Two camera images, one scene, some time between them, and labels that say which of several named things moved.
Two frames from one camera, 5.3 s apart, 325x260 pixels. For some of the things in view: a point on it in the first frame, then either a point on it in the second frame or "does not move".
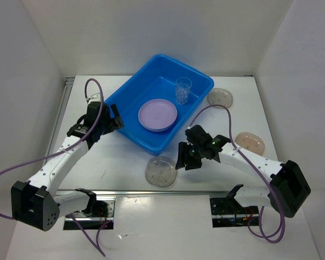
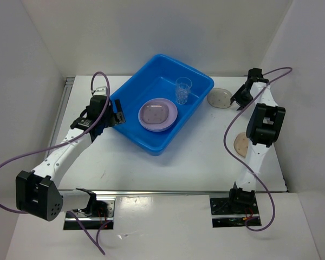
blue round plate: [156, 130] does not move
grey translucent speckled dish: [161, 171] → [154, 113]
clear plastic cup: [183, 85] does not move
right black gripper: [182, 151] → [236, 97]
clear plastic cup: [182, 93] does not move
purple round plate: [156, 115] does not move
